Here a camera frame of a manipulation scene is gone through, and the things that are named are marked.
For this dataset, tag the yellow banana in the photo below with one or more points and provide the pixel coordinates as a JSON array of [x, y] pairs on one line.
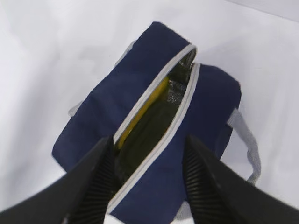
[[152, 98]]

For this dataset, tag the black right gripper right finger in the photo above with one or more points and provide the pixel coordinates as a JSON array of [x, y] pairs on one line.
[[217, 195]]

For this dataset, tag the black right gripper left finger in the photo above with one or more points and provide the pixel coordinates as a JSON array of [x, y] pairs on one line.
[[81, 196]]

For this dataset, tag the green lid food container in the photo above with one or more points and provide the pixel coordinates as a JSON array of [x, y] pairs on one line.
[[140, 142]]

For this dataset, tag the navy insulated lunch bag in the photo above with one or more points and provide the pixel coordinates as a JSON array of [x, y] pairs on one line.
[[206, 100]]

